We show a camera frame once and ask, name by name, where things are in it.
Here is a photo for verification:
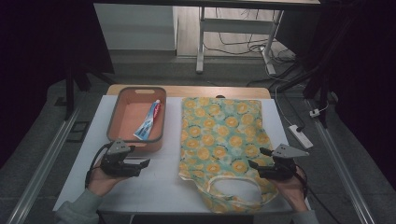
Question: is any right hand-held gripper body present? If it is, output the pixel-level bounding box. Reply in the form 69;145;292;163
261;142;310;181

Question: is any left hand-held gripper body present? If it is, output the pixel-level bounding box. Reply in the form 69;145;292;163
99;139;148;178

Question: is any orange basket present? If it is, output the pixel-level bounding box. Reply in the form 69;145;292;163
106;86;167;153

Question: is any toothpaste tube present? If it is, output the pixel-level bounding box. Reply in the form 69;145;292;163
133;99;163;141

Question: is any yellow floral cloth bag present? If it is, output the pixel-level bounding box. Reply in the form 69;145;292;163
178;96;279;215

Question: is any person's left hand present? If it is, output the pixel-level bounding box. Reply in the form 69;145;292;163
88;160;128;198

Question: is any person's right hand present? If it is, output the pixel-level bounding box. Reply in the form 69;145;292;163
270;167;308;213

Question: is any white power strip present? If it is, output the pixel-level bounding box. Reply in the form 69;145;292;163
287;124;315;150

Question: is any white board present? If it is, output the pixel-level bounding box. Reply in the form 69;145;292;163
52;94;312;217

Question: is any black stand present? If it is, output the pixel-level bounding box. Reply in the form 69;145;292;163
275;43;345;129
63;60;117;121

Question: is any wooden table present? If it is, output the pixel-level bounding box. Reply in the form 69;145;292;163
106;83;272;100

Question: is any white cabinet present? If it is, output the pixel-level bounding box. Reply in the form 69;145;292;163
92;3;179;52

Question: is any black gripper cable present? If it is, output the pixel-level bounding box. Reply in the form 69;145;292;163
84;142;112;189
293;171;342;224

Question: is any black floor bracket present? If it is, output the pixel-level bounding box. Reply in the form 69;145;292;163
65;120;92;144

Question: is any white plug with cable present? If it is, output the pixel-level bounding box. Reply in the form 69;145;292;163
308;101;331;119

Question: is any metal rail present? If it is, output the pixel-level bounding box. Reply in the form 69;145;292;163
5;106;82;224
312;117;378;224

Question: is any tangle of floor cables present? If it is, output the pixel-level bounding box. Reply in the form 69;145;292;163
203;7;297;64

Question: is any white desk frame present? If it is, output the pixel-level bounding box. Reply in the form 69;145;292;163
195;6;285;76

